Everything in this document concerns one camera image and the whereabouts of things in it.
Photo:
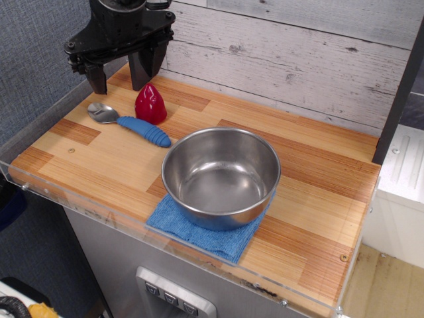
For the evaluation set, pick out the red toy pepper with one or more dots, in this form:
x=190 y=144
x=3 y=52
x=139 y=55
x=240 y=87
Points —
x=149 y=105

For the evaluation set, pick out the blue handled metal spoon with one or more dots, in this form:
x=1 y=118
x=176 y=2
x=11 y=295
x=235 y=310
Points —
x=105 y=114

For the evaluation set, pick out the blue folded cloth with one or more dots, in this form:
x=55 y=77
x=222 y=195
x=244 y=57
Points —
x=168 y=217

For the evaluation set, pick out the stainless steel pot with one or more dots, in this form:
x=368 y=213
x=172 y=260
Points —
x=222 y=177

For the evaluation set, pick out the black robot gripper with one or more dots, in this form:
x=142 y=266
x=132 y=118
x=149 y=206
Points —
x=140 y=30

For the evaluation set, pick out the stainless steel cabinet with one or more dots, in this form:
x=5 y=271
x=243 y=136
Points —
x=114 y=257

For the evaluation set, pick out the silver button control panel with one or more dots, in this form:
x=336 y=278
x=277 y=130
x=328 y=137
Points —
x=164 y=298

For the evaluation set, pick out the dark vertical post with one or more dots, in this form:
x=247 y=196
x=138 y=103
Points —
x=400 y=99

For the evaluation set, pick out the white side cabinet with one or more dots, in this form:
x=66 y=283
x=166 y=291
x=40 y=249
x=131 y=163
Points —
x=394 y=224

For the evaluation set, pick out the clear acrylic table guard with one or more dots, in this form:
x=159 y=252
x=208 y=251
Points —
x=304 y=248

